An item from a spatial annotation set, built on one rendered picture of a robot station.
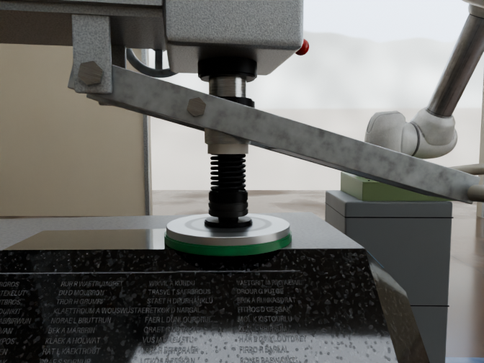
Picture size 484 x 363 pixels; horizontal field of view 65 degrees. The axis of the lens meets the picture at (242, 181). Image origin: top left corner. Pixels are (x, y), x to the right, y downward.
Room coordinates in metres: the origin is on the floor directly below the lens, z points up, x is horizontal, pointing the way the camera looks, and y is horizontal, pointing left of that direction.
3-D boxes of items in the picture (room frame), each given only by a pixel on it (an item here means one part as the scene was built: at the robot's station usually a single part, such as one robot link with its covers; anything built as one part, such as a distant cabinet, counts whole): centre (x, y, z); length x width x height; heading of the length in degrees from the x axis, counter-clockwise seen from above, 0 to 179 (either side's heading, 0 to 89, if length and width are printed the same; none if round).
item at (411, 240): (1.61, -0.59, 0.40); 0.50 x 0.50 x 0.80; 88
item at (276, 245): (0.66, 0.02, 0.86); 0.22 x 0.22 x 0.04
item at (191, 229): (0.66, 0.02, 0.86); 0.21 x 0.21 x 0.01
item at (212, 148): (0.66, 0.02, 1.01); 0.07 x 0.07 x 0.04
